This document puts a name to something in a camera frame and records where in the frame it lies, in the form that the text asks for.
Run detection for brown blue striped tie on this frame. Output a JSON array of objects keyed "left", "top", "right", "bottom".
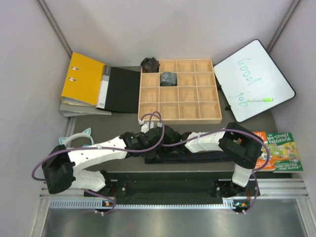
[{"left": 145, "top": 151, "right": 233, "bottom": 164}]

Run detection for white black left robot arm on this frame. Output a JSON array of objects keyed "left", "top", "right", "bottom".
[{"left": 41, "top": 128, "right": 162, "bottom": 196}]

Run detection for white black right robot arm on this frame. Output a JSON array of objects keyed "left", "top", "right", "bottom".
[{"left": 162, "top": 122, "right": 264, "bottom": 198}]

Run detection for wooden compartment tray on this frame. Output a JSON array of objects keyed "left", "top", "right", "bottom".
[{"left": 138, "top": 58, "right": 222, "bottom": 124}]

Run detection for black folder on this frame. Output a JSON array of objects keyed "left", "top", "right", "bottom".
[{"left": 96, "top": 65, "right": 140, "bottom": 114}]

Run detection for rolled grey tie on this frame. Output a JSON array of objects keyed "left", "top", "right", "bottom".
[{"left": 160, "top": 72, "right": 177, "bottom": 86}]

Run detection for dark grey table mat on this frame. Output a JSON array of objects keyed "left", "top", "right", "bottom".
[{"left": 74, "top": 91, "right": 278, "bottom": 172}]

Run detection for rolled dark brown tie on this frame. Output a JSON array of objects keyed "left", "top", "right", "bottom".
[{"left": 140, "top": 57, "right": 160, "bottom": 73}]

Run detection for teal cat ear headphones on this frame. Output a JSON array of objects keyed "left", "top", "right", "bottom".
[{"left": 58, "top": 127, "right": 95, "bottom": 147}]

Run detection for grey folder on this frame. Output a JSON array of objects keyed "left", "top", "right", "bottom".
[{"left": 59, "top": 103, "right": 112, "bottom": 118}]

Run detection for white whiteboard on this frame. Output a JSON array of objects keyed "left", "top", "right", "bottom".
[{"left": 214, "top": 39, "right": 296, "bottom": 122}]

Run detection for green marker pen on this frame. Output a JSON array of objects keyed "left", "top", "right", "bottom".
[{"left": 248, "top": 98, "right": 273, "bottom": 102}]

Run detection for green treehouse book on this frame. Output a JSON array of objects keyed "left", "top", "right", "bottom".
[{"left": 266, "top": 132, "right": 303, "bottom": 173}]

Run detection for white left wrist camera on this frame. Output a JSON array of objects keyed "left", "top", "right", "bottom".
[{"left": 138, "top": 120, "right": 155, "bottom": 133}]

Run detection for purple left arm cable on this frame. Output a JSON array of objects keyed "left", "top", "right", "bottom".
[{"left": 31, "top": 113, "right": 165, "bottom": 214}]

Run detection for yellow ring binder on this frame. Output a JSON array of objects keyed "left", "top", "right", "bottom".
[{"left": 61, "top": 52, "right": 105, "bottom": 107}]

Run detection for grey slotted cable duct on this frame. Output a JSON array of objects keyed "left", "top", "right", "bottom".
[{"left": 49, "top": 198, "right": 246, "bottom": 210}]

